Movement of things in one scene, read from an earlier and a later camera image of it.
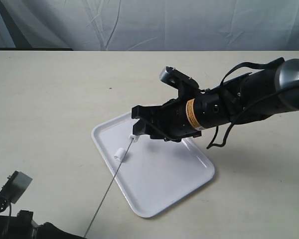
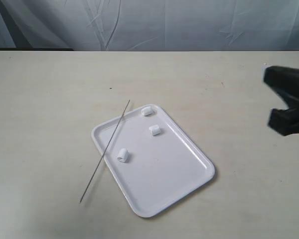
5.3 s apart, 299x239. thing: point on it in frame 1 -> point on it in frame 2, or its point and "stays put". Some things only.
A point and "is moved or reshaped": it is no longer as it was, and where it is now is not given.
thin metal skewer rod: [108, 187] -> [105, 150]
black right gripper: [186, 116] -> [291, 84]
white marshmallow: [133, 138] is moved or reshaped
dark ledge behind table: [29, 49] stays put
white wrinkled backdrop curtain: [194, 25] stays put
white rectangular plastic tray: [153, 173] stays put
